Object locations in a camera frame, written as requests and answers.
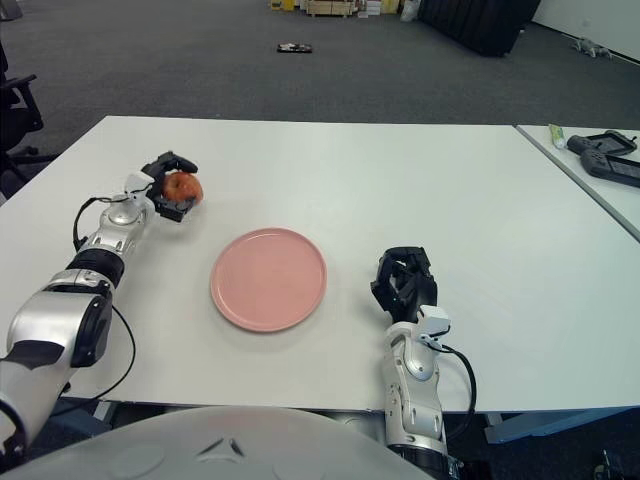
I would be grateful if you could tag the green white tube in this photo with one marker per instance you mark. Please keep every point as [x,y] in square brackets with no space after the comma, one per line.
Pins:
[556,135]

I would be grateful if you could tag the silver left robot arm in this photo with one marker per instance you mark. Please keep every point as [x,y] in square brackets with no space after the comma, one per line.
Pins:
[55,310]

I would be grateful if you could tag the white plastic bag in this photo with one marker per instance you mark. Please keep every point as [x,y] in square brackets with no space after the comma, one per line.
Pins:
[410,10]

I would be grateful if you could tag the black flat tray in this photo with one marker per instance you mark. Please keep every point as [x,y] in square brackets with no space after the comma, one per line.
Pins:
[295,48]

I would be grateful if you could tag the red yellow apple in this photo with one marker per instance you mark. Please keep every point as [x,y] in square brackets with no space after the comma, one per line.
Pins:
[184,186]

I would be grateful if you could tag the small black handheld controller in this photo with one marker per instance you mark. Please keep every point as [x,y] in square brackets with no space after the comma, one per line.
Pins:
[577,144]

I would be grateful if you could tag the wooden pallet crate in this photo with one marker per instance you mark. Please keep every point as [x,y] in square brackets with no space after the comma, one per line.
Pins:
[331,8]

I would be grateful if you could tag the stacked cardboard boxes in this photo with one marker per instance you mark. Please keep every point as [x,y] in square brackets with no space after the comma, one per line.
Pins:
[378,7]

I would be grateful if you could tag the pink round plate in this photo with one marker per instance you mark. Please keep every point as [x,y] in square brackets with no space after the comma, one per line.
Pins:
[270,280]

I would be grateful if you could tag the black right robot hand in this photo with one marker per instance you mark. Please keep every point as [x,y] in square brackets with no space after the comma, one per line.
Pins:
[417,290]

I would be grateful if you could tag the grey table frame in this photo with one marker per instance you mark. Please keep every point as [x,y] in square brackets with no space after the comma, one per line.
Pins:
[525,426]

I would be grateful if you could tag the yellow box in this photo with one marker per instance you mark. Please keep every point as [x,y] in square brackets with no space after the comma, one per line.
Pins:
[282,4]

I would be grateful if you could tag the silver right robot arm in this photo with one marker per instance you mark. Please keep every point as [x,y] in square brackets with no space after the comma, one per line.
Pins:
[415,370]

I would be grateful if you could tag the grey robot torso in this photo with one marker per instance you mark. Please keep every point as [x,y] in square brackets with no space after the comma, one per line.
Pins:
[200,442]

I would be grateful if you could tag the black metal floor bracket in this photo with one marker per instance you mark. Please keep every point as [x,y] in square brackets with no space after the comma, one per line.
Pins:
[607,465]

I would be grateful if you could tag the grey quadruped robot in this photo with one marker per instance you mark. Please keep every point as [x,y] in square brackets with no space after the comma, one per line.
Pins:
[590,47]

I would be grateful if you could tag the black office chair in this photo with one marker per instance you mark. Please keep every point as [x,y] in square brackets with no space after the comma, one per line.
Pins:
[17,110]

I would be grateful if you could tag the large black handheld controller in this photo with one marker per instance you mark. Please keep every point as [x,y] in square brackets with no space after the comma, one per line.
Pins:
[596,163]

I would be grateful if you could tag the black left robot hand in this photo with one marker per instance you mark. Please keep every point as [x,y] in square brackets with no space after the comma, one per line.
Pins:
[172,210]

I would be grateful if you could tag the black partition curtain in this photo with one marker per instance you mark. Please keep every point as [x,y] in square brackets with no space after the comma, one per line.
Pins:
[477,25]

